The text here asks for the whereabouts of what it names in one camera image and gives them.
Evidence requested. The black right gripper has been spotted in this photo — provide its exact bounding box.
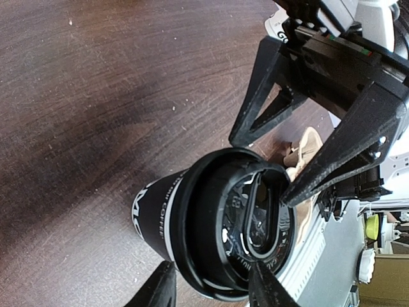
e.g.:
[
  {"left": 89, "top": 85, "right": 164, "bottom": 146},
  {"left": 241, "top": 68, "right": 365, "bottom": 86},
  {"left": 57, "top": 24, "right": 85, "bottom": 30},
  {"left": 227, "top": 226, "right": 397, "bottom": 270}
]
[{"left": 229, "top": 17, "right": 408, "bottom": 207}]

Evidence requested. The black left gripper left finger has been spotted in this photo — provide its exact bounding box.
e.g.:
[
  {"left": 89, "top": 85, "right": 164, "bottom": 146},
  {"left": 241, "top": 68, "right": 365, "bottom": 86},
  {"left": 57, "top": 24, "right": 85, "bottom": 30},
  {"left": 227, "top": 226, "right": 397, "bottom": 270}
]
[{"left": 125, "top": 260, "right": 177, "bottom": 307}]

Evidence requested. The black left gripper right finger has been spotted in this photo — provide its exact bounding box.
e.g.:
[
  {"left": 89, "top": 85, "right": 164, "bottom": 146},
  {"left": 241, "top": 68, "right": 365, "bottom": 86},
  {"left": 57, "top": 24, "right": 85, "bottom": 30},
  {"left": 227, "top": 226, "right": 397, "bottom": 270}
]
[{"left": 249, "top": 262, "right": 300, "bottom": 307}]

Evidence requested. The black paper coffee cup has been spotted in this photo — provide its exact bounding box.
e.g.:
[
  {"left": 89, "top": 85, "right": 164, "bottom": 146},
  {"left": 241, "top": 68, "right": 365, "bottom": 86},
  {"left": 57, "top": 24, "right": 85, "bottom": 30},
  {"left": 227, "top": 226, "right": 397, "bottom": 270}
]
[{"left": 131, "top": 170, "right": 186, "bottom": 262}]

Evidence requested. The black plastic cup lid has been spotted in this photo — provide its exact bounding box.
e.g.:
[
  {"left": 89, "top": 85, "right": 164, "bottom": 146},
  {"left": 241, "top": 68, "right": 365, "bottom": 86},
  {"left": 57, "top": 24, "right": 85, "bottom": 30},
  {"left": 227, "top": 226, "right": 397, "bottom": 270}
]
[{"left": 170, "top": 148, "right": 296, "bottom": 302}]

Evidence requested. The cardboard two-cup carrier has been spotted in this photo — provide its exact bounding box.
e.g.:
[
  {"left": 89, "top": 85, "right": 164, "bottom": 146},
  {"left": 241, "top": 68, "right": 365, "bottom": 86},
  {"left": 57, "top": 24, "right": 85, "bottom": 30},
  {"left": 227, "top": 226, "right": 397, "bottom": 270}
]
[{"left": 282, "top": 126, "right": 323, "bottom": 253}]

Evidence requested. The white cup holding straws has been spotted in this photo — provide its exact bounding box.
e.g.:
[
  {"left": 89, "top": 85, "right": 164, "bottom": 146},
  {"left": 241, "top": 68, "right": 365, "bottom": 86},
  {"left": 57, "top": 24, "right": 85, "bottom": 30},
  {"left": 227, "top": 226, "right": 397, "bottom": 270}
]
[{"left": 265, "top": 9, "right": 288, "bottom": 43}]

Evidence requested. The aluminium front rail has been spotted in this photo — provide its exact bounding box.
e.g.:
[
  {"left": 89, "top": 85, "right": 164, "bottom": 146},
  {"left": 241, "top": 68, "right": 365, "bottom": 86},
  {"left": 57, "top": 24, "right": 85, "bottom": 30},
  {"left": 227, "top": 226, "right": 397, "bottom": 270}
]
[{"left": 278, "top": 200, "right": 364, "bottom": 306}]

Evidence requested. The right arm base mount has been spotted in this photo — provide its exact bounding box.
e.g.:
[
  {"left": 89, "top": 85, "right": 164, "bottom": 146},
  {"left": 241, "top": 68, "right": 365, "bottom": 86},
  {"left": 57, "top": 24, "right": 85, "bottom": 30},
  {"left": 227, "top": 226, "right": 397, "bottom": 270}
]
[{"left": 316, "top": 166, "right": 392, "bottom": 222}]

